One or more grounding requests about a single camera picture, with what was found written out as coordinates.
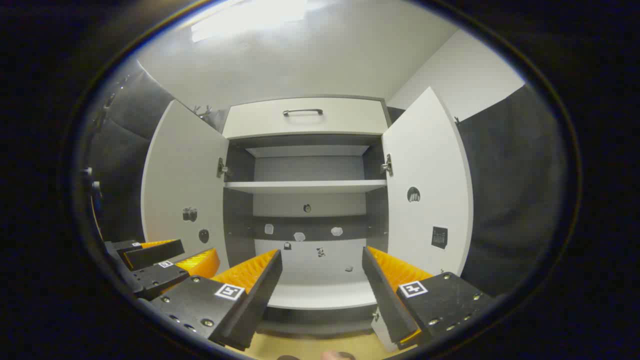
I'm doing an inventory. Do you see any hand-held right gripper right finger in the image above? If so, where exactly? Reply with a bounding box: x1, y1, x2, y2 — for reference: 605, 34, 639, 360
361, 246, 496, 351

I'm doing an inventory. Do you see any white shoe cabinet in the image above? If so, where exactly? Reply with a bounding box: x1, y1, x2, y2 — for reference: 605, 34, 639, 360
221, 95, 392, 336

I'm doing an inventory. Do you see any white cabinet drawer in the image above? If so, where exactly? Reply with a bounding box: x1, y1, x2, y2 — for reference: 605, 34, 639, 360
222, 96, 390, 140

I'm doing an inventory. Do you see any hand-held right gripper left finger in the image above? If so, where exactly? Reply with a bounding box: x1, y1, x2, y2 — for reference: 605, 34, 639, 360
150, 248, 284, 352

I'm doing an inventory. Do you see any black backdrop cloth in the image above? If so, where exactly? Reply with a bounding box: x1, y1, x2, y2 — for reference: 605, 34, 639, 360
82, 60, 228, 243
387, 84, 568, 298

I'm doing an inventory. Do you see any white cabinet shelf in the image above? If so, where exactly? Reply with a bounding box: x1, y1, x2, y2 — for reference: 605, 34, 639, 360
224, 179, 388, 195

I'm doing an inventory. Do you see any white cabinet door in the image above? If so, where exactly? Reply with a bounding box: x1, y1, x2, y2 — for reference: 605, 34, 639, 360
141, 99, 231, 273
371, 86, 474, 352

